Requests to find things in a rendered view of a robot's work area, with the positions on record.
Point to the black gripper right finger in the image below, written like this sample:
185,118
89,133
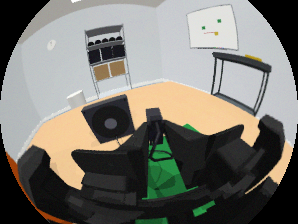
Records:
193,151

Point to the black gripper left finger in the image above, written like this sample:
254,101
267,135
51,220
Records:
130,159

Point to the green circuit board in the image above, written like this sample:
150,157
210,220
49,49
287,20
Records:
164,179

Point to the dark grey box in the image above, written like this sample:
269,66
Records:
109,118

